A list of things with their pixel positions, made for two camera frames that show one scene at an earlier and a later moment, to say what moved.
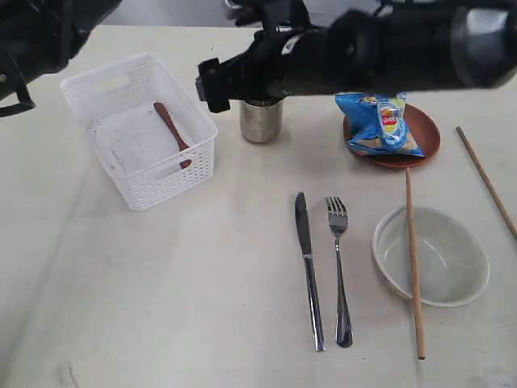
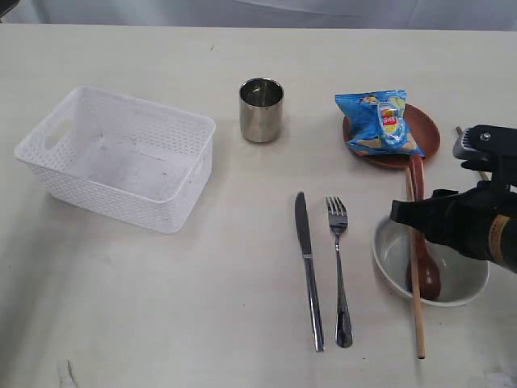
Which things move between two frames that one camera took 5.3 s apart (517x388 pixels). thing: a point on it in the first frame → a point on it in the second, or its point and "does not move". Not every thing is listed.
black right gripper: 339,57 → 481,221
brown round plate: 422,131 does not move
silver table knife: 305,239 does not move
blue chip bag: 377,123 does not move
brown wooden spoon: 181,143 → 429,274
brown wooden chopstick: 415,272 does not move
